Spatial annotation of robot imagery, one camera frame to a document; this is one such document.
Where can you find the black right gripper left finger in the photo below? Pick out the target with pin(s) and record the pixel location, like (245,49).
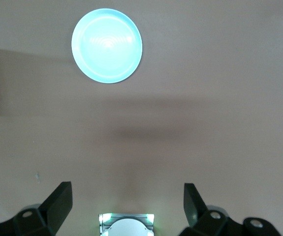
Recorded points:
(55,209)

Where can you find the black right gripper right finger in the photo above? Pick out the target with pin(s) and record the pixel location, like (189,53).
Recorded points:
(196,211)

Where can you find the light blue round plate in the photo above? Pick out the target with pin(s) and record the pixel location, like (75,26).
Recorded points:
(106,46)

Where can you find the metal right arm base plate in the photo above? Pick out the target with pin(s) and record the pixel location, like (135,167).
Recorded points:
(103,222)

